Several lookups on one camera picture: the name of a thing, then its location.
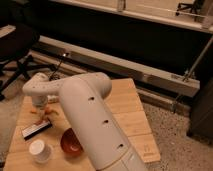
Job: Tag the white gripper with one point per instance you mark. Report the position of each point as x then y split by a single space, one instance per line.
40 102

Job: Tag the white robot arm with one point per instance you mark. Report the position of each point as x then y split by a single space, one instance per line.
82 100

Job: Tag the wooden table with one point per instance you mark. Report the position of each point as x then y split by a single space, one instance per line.
127 109

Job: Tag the white bottle lying down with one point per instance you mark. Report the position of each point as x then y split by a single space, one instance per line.
53 99

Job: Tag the black and white eraser block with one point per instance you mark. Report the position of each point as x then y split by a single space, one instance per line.
35 129

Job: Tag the white plastic cup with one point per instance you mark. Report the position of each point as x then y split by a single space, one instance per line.
40 151

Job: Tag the red bowl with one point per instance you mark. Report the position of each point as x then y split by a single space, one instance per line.
70 144

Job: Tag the black office chair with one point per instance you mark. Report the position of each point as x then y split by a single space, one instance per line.
14 48

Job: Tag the metal rail beam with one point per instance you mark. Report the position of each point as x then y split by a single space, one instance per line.
143 73

